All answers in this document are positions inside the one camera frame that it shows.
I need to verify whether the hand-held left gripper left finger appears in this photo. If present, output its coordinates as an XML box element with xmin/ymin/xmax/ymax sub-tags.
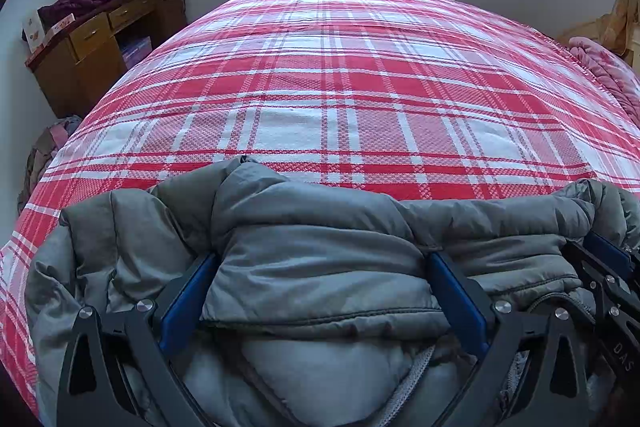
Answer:
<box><xmin>56</xmin><ymin>252</ymin><xmax>221</xmax><ymax>427</ymax></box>

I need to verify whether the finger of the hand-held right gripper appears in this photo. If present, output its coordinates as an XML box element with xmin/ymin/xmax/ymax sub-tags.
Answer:
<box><xmin>581</xmin><ymin>231</ymin><xmax>640</xmax><ymax>280</ymax></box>
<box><xmin>561</xmin><ymin>241</ymin><xmax>640</xmax><ymax>325</ymax></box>

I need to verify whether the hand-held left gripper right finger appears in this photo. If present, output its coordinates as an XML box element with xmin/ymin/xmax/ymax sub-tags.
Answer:
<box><xmin>426</xmin><ymin>252</ymin><xmax>593</xmax><ymax>427</ymax></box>

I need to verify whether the grey puffer jacket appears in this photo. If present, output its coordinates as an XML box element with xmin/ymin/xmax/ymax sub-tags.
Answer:
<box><xmin>24</xmin><ymin>157</ymin><xmax>640</xmax><ymax>427</ymax></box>

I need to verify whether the pile of clothes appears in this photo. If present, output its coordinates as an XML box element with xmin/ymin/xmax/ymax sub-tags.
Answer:
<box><xmin>17</xmin><ymin>116</ymin><xmax>83</xmax><ymax>214</ymax></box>

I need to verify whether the pink quilt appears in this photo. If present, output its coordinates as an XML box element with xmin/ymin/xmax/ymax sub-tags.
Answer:
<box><xmin>567</xmin><ymin>36</ymin><xmax>640</xmax><ymax>128</ymax></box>

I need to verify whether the beige tied curtain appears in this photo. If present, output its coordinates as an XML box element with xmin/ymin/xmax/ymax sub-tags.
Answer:
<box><xmin>555</xmin><ymin>0</ymin><xmax>640</xmax><ymax>60</ymax></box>

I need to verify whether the bed with red plaid sheet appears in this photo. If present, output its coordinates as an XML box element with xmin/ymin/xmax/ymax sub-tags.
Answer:
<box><xmin>0</xmin><ymin>0</ymin><xmax>640</xmax><ymax>418</ymax></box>

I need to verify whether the wooden desk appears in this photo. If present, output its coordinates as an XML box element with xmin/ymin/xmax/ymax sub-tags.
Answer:
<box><xmin>25</xmin><ymin>0</ymin><xmax>188</xmax><ymax>120</ymax></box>

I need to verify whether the blue patterned box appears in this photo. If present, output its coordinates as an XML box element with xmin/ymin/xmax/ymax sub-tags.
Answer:
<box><xmin>120</xmin><ymin>36</ymin><xmax>153</xmax><ymax>68</ymax></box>

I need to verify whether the flat red box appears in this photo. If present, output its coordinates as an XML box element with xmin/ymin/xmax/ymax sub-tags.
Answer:
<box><xmin>25</xmin><ymin>13</ymin><xmax>77</xmax><ymax>58</ymax></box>

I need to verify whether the white box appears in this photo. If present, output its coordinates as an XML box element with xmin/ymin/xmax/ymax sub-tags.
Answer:
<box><xmin>22</xmin><ymin>11</ymin><xmax>47</xmax><ymax>55</ymax></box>

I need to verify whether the purple cloth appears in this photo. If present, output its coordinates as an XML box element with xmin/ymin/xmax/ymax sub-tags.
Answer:
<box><xmin>37</xmin><ymin>0</ymin><xmax>132</xmax><ymax>24</ymax></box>

